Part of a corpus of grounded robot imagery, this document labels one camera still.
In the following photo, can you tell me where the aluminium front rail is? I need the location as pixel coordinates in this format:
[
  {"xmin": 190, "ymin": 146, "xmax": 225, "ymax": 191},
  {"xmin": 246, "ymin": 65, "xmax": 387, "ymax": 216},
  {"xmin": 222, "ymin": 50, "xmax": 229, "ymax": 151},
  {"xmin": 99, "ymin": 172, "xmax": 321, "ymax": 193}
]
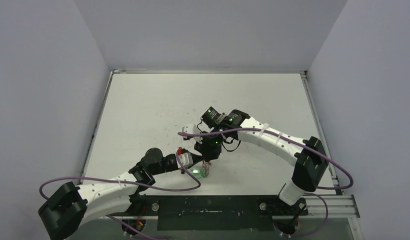
[{"xmin": 83, "ymin": 195, "xmax": 360, "ymax": 223}]

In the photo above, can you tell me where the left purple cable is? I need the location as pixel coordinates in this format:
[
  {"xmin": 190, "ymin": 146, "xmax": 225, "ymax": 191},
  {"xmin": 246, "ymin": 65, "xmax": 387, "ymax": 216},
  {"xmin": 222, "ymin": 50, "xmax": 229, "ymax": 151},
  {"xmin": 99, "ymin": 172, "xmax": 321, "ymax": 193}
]
[{"xmin": 39, "ymin": 150, "xmax": 202, "ymax": 240}]

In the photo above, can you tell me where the key with green tag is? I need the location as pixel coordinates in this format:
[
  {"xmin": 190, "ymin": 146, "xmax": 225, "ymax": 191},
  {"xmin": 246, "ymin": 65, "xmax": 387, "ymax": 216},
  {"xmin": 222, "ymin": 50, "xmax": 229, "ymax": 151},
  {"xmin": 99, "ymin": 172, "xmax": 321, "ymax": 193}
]
[{"xmin": 190, "ymin": 168, "xmax": 204, "ymax": 179}]

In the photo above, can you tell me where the purple cable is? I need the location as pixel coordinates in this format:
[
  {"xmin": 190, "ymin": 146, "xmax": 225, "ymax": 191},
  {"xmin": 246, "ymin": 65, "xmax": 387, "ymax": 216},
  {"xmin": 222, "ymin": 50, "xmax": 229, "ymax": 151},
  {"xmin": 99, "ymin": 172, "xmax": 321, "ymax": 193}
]
[
  {"xmin": 39, "ymin": 150, "xmax": 202, "ymax": 240},
  {"xmin": 177, "ymin": 127, "xmax": 354, "ymax": 239}
]

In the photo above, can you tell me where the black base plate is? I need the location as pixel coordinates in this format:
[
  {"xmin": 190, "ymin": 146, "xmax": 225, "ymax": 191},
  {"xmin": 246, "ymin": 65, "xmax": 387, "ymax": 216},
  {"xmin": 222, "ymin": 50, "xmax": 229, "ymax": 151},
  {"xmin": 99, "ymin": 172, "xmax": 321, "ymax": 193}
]
[{"xmin": 113, "ymin": 195, "xmax": 308, "ymax": 231}]

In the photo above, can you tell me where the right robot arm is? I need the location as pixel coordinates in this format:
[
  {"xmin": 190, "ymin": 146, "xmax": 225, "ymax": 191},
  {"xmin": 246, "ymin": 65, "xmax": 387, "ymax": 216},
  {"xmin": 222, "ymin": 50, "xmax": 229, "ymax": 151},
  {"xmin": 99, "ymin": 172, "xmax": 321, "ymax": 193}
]
[{"xmin": 183, "ymin": 107, "xmax": 329, "ymax": 215}]

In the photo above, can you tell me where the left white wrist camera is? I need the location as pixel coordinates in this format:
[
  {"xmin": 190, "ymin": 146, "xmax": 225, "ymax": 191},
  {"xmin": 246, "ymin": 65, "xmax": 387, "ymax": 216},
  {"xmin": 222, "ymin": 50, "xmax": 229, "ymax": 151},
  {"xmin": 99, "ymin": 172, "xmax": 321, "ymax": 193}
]
[{"xmin": 175, "ymin": 148, "xmax": 194, "ymax": 169}]

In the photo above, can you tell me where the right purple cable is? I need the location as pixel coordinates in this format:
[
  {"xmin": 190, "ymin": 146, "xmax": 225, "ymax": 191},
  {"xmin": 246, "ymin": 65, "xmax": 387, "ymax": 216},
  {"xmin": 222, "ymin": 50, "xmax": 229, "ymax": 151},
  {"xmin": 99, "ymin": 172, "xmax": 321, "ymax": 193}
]
[{"xmin": 177, "ymin": 127, "xmax": 354, "ymax": 239}]

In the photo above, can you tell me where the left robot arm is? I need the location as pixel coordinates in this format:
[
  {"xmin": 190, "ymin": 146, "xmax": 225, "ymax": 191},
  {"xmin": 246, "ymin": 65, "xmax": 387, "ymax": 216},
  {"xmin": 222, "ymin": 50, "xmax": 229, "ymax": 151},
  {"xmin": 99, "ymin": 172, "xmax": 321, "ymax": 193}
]
[{"xmin": 38, "ymin": 147, "xmax": 204, "ymax": 240}]

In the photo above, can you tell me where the metal keyring with red handle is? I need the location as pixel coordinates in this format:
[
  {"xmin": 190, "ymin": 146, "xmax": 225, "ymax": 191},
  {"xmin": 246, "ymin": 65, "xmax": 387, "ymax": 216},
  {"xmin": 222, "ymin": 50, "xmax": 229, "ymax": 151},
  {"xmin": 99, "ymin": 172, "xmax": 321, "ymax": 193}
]
[{"xmin": 202, "ymin": 160, "xmax": 212, "ymax": 178}]

